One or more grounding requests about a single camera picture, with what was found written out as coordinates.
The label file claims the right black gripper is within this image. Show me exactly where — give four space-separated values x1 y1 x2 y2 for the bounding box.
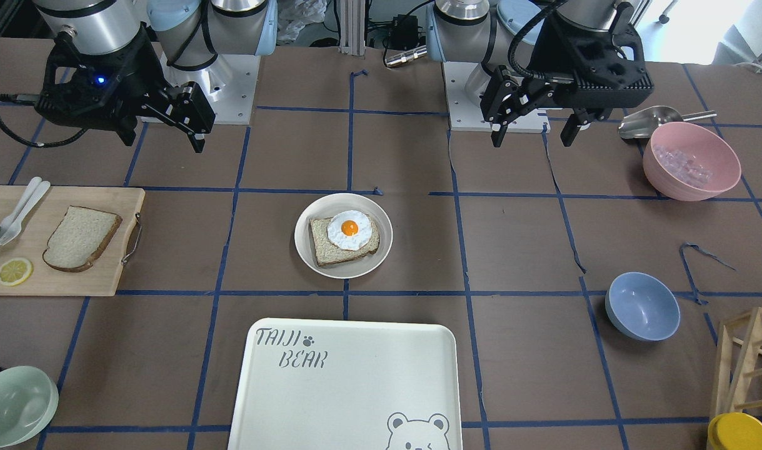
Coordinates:
34 25 215 154

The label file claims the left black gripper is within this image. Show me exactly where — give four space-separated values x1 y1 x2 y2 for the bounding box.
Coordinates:
481 9 654 148

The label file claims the bread slice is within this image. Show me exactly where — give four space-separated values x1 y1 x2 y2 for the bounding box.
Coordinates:
309 214 380 267
43 206 123 273

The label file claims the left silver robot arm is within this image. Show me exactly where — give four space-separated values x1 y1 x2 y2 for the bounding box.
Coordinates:
426 1 654 147

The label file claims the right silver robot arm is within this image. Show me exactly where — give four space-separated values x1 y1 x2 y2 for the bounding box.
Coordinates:
34 1 278 153

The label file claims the bread slice on plate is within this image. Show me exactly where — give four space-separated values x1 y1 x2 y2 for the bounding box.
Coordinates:
309 214 380 267

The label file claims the white round plate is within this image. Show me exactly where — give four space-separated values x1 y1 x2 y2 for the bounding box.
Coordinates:
293 192 393 279

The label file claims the metal scoop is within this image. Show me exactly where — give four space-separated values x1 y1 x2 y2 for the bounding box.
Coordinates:
618 106 718 140

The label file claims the pink bowl with ice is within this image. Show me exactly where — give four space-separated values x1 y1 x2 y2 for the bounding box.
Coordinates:
643 122 743 201

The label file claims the fried egg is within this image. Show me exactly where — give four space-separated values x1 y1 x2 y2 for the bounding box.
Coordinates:
326 210 373 251

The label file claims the white plastic spoon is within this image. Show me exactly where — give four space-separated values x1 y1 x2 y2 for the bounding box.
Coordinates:
1 180 51 247

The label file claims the blue bowl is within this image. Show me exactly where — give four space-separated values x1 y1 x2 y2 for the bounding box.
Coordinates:
604 272 681 342

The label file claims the white plastic fork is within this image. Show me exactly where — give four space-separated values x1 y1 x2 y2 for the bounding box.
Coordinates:
0 176 43 247

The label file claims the lemon slice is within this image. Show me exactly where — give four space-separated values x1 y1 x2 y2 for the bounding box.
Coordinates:
0 258 33 287

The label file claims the white bear tray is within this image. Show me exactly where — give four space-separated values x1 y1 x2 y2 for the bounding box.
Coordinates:
228 318 463 449

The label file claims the light green bowl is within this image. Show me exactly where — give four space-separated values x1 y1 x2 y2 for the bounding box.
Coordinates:
0 366 59 448

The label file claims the wooden cup rack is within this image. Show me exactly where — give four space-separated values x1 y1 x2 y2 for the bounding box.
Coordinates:
710 307 762 417

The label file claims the yellow cup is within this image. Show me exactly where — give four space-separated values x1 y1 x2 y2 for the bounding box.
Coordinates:
707 412 762 449

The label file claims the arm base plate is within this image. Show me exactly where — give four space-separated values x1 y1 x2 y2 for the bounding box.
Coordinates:
443 62 551 134
160 53 263 126

